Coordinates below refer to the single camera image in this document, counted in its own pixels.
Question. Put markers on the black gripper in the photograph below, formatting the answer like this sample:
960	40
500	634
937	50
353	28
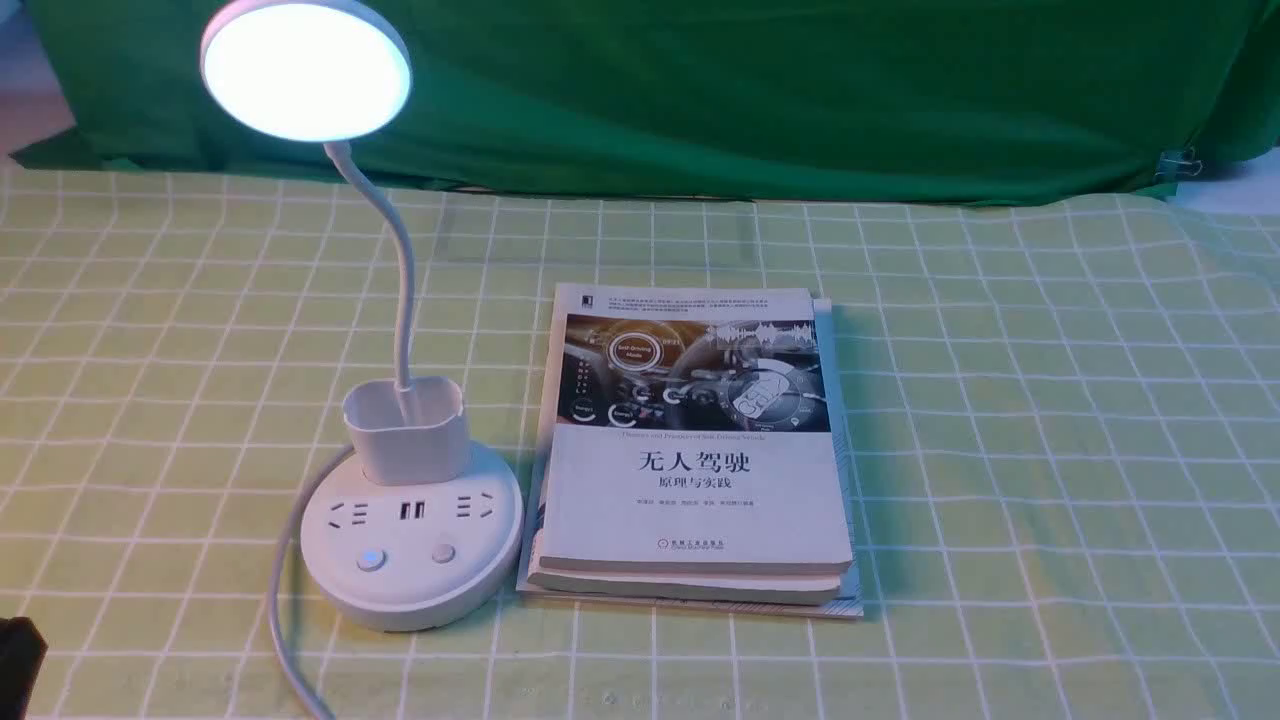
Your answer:
23	649

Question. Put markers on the white desk lamp power strip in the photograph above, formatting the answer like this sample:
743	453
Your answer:
419	524

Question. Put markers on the top white Chinese book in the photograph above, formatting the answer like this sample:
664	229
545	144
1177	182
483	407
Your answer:
690	470

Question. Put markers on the bottom book under stack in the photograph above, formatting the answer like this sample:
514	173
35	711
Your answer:
845	560

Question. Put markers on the green backdrop cloth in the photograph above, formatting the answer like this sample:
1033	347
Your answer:
946	102

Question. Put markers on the green checkered tablecloth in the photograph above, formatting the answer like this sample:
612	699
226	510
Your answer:
1063	429

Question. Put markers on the metal binder clip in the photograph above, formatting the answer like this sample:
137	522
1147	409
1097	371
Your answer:
1178	165

